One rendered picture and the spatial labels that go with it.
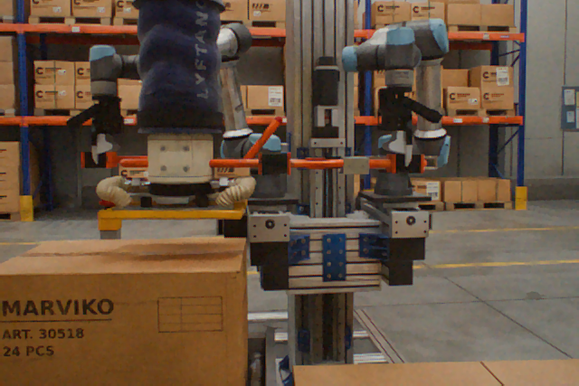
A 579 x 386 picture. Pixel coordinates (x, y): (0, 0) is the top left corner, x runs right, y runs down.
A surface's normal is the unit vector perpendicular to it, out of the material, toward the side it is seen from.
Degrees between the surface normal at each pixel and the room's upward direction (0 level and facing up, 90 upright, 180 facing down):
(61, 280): 90
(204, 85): 75
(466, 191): 92
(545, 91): 90
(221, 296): 90
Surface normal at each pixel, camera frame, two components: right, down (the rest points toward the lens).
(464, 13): 0.10, 0.06
